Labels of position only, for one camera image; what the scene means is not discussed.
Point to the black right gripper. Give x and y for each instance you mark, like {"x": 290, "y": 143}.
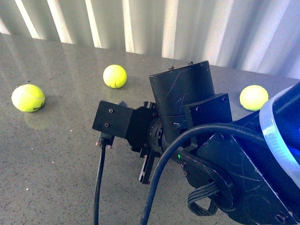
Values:
{"x": 142, "y": 125}

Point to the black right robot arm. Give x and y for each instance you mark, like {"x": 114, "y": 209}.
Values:
{"x": 248, "y": 168}

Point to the tennis ball with black logo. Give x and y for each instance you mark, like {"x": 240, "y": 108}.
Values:
{"x": 115, "y": 76}

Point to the middle yellow tennis ball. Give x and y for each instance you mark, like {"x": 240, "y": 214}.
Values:
{"x": 253, "y": 97}

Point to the yellow tennis ball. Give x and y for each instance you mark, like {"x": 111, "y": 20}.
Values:
{"x": 28, "y": 98}
{"x": 253, "y": 97}

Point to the leftmost yellow tennis ball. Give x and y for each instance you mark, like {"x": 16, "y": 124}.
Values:
{"x": 28, "y": 98}

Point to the white pleated curtain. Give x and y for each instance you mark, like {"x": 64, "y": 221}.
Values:
{"x": 253, "y": 35}

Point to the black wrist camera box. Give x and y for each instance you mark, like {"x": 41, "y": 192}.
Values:
{"x": 112, "y": 119}

